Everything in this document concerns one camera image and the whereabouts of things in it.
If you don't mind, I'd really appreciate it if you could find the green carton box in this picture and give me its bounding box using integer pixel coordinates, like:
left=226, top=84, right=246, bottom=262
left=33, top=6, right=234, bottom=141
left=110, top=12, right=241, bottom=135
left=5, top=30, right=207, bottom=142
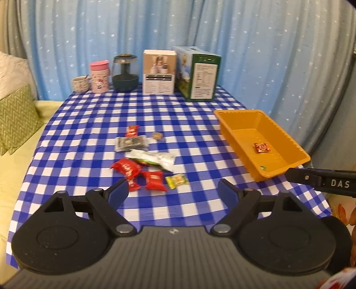
left=174, top=46, right=222, bottom=102

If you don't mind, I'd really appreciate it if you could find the large red snack packet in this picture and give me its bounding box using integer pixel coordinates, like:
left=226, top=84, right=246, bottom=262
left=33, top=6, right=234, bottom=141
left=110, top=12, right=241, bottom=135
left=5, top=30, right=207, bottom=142
left=111, top=158, right=143, bottom=179

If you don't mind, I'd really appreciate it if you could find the grey curtain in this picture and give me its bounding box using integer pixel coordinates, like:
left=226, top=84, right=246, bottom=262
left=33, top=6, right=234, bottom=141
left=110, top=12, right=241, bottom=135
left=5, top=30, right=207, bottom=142
left=4, top=0, right=38, bottom=60

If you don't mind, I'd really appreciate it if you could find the grey lace-trimmed cloth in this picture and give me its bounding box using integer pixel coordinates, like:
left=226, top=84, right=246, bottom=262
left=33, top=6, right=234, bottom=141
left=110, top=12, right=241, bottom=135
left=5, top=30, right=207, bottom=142
left=286, top=36, right=356, bottom=171

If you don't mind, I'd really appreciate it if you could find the yellow bed sheet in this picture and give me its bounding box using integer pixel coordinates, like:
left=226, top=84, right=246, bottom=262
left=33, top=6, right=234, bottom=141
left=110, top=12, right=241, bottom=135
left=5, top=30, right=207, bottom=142
left=0, top=100, right=65, bottom=259

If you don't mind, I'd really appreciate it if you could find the pink cartoon cup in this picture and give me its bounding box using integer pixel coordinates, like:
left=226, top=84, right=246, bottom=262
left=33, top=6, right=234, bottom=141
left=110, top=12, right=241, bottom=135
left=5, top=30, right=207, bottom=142
left=89, top=60, right=111, bottom=94

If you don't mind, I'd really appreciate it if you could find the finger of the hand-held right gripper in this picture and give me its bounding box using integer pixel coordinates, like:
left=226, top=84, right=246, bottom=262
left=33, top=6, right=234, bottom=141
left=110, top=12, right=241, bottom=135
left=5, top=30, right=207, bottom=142
left=286, top=167, right=356, bottom=198

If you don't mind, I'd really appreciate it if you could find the green zigzag pillow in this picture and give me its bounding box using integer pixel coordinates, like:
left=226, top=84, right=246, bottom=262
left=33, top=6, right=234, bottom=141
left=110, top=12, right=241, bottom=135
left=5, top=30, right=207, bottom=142
left=0, top=83, right=43, bottom=156

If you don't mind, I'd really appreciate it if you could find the white pillow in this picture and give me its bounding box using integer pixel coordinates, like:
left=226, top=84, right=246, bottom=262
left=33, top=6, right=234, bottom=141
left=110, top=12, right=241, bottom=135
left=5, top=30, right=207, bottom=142
left=0, top=51, right=37, bottom=101

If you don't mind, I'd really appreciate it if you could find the white green snack packet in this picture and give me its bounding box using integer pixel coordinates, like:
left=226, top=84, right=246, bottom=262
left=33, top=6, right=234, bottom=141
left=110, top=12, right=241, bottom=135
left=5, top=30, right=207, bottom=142
left=125, top=149, right=176, bottom=173

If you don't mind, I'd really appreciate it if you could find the blue white checkered tablecloth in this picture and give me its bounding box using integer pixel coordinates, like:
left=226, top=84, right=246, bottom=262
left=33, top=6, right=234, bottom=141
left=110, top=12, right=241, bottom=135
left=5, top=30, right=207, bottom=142
left=6, top=83, right=333, bottom=269

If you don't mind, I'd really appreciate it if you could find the red white printed cloth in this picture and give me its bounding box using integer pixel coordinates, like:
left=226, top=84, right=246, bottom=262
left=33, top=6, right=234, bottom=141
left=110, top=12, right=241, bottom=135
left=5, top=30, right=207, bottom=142
left=317, top=268, right=356, bottom=289

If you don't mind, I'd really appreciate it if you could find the cream ceramic cup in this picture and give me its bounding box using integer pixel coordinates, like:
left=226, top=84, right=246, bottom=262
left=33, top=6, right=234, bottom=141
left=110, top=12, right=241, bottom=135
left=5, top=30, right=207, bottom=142
left=72, top=76, right=91, bottom=93

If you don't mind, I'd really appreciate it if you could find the blue starry curtain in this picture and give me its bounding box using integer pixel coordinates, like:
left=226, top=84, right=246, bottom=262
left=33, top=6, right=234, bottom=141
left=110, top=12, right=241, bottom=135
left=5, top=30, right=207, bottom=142
left=17, top=0, right=354, bottom=134

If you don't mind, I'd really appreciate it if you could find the grey black snack packet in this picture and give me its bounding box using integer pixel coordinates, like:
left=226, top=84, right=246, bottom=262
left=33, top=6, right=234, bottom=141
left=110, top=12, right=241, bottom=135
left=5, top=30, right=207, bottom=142
left=115, top=136, right=149, bottom=152

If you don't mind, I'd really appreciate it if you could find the dark green glass jar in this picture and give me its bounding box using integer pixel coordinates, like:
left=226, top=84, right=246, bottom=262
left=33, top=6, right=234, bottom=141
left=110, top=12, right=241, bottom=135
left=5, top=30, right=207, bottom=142
left=112, top=53, right=139, bottom=92

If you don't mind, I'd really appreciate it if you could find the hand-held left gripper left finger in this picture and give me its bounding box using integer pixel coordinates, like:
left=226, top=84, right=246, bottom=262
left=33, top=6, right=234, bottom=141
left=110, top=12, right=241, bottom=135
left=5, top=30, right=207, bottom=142
left=42, top=178, right=137, bottom=237

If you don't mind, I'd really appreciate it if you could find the red patterned candy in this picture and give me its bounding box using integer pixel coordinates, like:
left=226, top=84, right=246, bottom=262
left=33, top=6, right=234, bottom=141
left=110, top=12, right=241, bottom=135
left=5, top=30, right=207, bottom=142
left=253, top=141, right=272, bottom=153

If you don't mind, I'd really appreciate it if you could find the yellow candy packet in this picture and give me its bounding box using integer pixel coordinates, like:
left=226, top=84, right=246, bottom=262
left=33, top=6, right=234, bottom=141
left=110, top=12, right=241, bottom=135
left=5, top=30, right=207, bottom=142
left=165, top=173, right=190, bottom=190

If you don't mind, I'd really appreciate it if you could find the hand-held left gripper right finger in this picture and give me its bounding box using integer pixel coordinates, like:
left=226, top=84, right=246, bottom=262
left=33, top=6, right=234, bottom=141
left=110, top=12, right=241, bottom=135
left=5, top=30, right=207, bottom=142
left=210, top=179, right=306, bottom=237

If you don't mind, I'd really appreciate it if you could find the orange plastic tray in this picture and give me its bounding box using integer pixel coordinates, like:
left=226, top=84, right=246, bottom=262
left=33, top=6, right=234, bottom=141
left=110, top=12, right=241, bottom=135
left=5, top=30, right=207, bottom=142
left=214, top=109, right=311, bottom=182

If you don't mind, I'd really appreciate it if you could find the white carton box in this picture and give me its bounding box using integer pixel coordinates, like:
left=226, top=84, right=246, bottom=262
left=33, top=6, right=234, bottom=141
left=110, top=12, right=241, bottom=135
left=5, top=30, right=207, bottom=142
left=143, top=49, right=178, bottom=95

